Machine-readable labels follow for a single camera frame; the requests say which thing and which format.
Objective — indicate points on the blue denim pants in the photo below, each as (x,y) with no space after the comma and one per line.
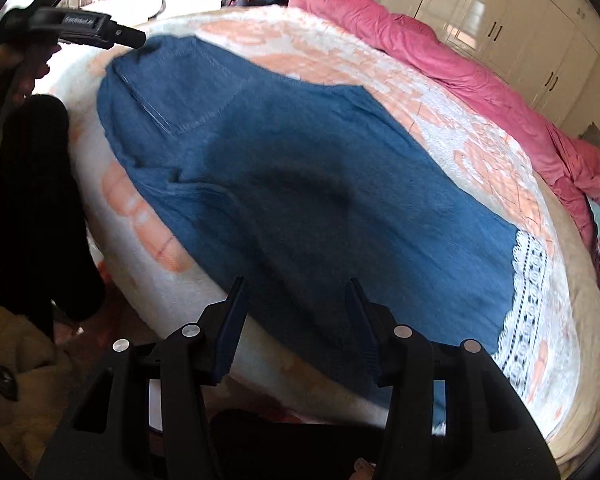
(300,200)

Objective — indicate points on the white and orange fluffy blanket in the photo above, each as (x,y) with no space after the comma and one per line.
(480,160)

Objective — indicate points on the dark cloth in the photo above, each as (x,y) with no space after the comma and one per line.
(35,200)

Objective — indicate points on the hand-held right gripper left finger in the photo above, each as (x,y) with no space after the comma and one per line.
(231,327)

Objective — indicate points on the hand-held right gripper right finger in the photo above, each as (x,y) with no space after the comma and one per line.
(364,330)

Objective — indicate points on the pink duvet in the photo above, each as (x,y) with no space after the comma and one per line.
(430,55)

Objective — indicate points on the white wardrobe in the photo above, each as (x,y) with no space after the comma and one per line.
(505,15)

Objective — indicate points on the person's left hand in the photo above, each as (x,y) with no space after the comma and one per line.
(32,72)

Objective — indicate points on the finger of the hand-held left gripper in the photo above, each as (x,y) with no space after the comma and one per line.
(130,36)

